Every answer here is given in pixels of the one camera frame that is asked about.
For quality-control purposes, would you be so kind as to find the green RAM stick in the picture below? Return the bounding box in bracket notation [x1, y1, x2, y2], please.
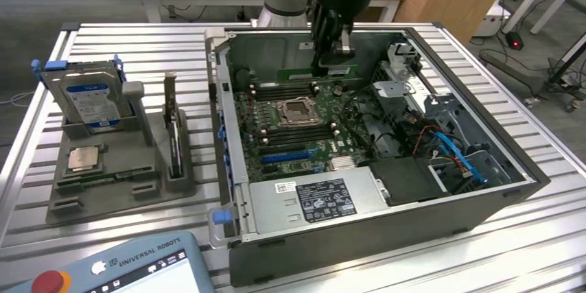
[276, 65, 359, 83]
[57, 165, 154, 187]

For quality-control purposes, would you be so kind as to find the RAM slot with white latches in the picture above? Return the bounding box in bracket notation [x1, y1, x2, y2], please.
[260, 131, 343, 146]
[250, 89, 320, 99]
[250, 81, 319, 91]
[262, 122, 335, 138]

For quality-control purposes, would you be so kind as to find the silver metal disk bay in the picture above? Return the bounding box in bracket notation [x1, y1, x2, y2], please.
[368, 61, 459, 126]

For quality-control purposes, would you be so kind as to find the green motherboard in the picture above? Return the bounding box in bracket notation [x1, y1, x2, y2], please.
[232, 78, 375, 184]

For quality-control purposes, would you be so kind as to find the metal CPU socket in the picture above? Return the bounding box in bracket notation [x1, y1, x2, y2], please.
[272, 95, 326, 126]

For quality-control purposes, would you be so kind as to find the white floor device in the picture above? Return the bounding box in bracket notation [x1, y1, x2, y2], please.
[471, 0, 513, 38]

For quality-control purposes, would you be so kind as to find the black long expansion slot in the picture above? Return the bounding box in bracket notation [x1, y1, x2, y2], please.
[258, 142, 307, 156]

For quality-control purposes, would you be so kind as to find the silver chipset heatsink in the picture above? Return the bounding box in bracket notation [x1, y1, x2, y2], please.
[330, 155, 359, 171]

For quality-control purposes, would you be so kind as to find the blue expansion slot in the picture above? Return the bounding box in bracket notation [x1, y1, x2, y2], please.
[260, 150, 311, 166]

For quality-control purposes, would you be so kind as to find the black box with red light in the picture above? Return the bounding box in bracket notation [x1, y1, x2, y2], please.
[505, 31, 526, 50]

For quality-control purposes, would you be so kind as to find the black floor stand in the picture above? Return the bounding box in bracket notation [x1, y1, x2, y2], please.
[478, 30, 586, 113]

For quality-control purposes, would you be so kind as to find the black graphics card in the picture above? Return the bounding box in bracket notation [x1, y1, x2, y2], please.
[162, 71, 186, 180]

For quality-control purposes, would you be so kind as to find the grey power supply unit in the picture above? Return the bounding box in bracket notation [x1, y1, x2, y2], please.
[247, 168, 391, 236]

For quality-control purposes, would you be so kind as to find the hard disk in blue caddy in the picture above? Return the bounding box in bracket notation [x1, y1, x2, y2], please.
[31, 54, 128, 135]

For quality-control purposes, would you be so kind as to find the black open PC case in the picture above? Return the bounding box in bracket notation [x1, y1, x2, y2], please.
[203, 26, 553, 289]

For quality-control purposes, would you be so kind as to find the silver CPU chip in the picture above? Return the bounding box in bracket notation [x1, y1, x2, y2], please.
[67, 146, 101, 173]

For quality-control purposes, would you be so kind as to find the grey parts rack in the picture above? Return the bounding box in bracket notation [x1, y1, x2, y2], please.
[45, 80, 199, 227]

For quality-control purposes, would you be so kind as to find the grey blue teach pendant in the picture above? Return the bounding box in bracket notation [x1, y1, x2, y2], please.
[0, 231, 216, 293]

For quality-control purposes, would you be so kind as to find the silver drive bracket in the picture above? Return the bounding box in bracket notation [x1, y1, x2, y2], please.
[386, 43, 422, 71]

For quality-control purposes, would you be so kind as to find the blue flat disk wire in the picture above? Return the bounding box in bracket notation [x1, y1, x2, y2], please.
[433, 130, 490, 184]

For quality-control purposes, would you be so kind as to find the red disk wire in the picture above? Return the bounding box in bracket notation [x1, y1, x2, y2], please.
[411, 124, 473, 174]

